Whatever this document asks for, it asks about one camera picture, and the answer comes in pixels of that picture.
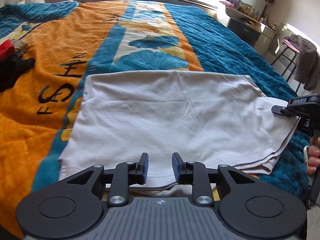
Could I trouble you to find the black garment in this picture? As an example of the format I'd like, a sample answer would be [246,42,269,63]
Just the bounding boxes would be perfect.
[0,53,35,92]

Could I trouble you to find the black metal stool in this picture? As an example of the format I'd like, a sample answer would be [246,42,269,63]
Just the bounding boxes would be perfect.
[271,38,299,83]

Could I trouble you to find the red garment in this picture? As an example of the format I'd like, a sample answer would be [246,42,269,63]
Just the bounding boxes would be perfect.
[0,40,15,61]

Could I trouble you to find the person's right hand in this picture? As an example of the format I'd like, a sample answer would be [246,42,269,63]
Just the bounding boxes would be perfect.
[307,137,320,177]

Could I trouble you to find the beige patterned garment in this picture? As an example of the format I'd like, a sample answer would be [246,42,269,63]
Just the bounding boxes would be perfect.
[11,39,28,53]

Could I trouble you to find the orange and teal blanket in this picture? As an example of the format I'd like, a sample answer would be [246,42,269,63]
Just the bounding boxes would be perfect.
[1,1,296,239]

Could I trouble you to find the grey-brown towel on stool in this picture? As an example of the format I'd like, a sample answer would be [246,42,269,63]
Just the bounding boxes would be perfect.
[290,34,319,91]

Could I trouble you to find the white t-shirt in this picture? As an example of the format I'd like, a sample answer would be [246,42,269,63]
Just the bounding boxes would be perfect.
[59,70,298,195]

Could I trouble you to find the white vanity desk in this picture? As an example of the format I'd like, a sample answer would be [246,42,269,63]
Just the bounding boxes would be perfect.
[225,7,276,57]

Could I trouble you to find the items on desk top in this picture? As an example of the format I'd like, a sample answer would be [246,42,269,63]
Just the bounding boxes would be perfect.
[219,0,276,33]

